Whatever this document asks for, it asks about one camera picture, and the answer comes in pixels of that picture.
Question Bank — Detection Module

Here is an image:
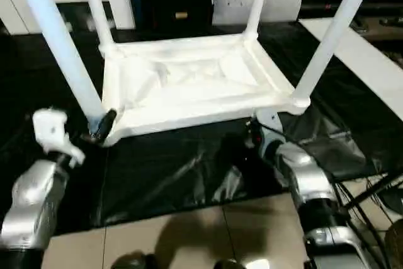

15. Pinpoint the white plastic table top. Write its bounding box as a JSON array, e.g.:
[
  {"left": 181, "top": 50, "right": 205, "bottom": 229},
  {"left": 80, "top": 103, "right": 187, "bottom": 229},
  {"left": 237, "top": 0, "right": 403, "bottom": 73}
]
[{"left": 98, "top": 33, "right": 310, "bottom": 147}]

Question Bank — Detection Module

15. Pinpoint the white sheet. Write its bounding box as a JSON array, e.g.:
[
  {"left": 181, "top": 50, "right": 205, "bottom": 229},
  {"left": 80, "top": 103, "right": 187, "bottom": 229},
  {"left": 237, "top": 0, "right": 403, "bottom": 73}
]
[{"left": 299, "top": 17, "right": 403, "bottom": 122}]

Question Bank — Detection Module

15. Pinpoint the brown wicker basket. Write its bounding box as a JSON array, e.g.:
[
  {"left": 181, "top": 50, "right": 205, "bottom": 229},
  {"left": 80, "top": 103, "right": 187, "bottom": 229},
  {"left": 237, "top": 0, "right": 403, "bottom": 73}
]
[{"left": 385, "top": 217, "right": 403, "bottom": 265}]

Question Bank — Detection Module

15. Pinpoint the brown low bench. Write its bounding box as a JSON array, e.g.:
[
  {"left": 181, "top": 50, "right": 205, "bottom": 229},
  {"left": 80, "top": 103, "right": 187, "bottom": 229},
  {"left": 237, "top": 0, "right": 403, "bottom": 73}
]
[{"left": 302, "top": 4, "right": 403, "bottom": 38}]

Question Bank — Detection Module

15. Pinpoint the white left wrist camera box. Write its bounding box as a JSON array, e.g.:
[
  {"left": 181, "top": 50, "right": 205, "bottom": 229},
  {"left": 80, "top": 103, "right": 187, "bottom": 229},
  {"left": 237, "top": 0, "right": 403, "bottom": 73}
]
[{"left": 31, "top": 108, "right": 86, "bottom": 169}]

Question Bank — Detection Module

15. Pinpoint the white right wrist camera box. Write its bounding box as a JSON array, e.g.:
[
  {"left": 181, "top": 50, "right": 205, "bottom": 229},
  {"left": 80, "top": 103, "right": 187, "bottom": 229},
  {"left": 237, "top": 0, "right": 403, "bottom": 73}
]
[{"left": 253, "top": 112, "right": 285, "bottom": 157}]

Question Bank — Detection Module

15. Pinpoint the black work mat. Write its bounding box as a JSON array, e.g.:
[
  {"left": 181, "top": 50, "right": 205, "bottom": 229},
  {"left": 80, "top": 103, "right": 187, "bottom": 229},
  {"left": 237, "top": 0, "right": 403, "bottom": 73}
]
[{"left": 0, "top": 20, "right": 403, "bottom": 235}]

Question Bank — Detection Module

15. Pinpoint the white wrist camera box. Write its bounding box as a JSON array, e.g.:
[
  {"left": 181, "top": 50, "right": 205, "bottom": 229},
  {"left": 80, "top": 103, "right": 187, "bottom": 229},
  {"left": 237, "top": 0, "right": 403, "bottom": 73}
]
[
  {"left": 31, "top": 108, "right": 86, "bottom": 169},
  {"left": 253, "top": 112, "right": 285, "bottom": 157}
]

